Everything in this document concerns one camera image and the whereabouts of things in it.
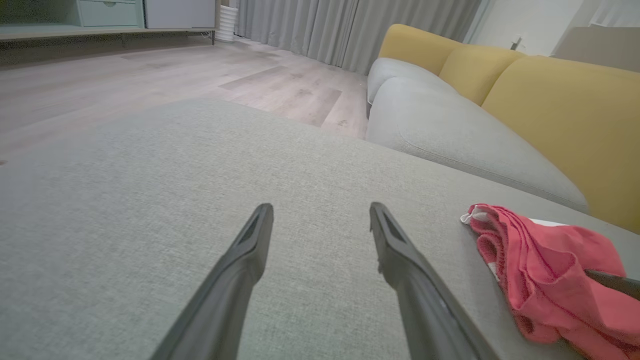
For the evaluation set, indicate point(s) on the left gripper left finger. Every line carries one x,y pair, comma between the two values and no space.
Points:
225,300

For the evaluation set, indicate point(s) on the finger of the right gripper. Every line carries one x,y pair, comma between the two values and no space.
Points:
620,285

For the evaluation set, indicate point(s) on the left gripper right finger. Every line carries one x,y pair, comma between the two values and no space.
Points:
425,310

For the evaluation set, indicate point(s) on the red white jersey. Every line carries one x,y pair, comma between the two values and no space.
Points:
550,260

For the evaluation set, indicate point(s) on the large grey sofa seat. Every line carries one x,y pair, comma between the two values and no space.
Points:
150,200

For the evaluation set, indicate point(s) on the yellow sofa back cushion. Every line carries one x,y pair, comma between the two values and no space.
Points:
475,70
575,125
415,47

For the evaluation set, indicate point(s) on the beige upholstered panel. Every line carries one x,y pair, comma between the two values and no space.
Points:
600,47

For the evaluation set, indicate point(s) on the white ribbed cylinder appliance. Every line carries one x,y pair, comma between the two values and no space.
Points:
227,22

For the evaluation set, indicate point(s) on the grey pleated curtain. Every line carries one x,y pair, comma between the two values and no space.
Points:
350,25

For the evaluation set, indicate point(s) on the pale green low cabinet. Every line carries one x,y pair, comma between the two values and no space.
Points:
110,15

